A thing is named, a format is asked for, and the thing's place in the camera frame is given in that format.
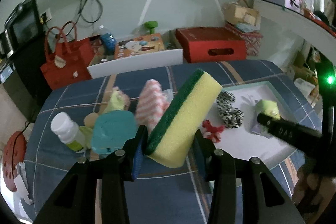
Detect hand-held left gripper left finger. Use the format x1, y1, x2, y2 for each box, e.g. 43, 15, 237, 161
34, 124, 147, 224

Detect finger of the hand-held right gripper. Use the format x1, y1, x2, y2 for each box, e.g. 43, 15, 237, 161
259, 112, 323, 153

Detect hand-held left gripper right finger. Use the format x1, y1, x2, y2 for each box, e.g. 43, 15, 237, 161
193, 132, 306, 224

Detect purple plastic packet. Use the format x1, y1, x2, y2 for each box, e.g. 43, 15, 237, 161
251, 119, 273, 138

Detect yellow-green cloth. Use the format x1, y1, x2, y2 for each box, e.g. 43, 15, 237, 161
253, 99, 281, 119

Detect red knot ornament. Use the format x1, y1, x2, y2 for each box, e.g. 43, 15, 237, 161
202, 120, 225, 144

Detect white tray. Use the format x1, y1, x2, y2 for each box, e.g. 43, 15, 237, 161
194, 81, 319, 169

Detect yellow and green sponge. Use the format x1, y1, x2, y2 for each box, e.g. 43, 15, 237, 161
146, 69, 223, 168

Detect leopard print scrunchie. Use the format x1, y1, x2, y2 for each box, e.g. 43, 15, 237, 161
217, 91, 244, 128

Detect pink striped cloth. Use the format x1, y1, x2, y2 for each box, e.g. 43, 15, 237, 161
135, 79, 171, 132

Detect person's right hand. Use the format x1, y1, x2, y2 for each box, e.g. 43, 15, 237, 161
293, 164, 315, 206

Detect teal plastic basket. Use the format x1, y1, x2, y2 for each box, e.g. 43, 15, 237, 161
92, 111, 137, 155

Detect blue plaid blanket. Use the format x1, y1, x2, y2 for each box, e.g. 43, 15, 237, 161
20, 60, 323, 224

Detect stack of cardboard boxes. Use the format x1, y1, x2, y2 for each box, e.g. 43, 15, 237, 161
286, 51, 318, 98

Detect small plush doll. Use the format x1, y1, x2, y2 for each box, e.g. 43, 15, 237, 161
104, 87, 130, 113

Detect white plastic bottle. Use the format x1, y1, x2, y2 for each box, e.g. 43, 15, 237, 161
51, 112, 87, 153

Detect red patterned box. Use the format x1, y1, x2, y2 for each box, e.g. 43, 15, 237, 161
224, 23, 263, 56

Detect white curved counter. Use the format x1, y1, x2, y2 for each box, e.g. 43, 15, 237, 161
253, 0, 336, 56

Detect orange toy box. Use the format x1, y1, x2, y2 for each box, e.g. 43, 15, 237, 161
114, 33, 166, 59

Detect red handbag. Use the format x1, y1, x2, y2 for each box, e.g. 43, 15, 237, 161
40, 21, 96, 90

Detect red cardboard box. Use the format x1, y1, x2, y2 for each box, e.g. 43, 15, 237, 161
175, 27, 247, 64

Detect red round stool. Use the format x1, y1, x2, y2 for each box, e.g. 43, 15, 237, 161
3, 131, 28, 191

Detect clear water bottle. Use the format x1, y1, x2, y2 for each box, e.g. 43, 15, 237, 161
98, 25, 117, 51

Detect green dumbbell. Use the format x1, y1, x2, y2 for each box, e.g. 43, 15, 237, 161
144, 21, 160, 35

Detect black cabinet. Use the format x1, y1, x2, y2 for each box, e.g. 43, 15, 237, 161
0, 30, 50, 119

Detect black monitor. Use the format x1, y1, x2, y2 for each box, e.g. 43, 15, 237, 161
5, 0, 40, 48

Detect white plastic bracket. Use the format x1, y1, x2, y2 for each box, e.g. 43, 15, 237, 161
14, 164, 34, 205

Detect black hanging cables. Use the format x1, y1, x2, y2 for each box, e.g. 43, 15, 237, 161
77, 0, 103, 24

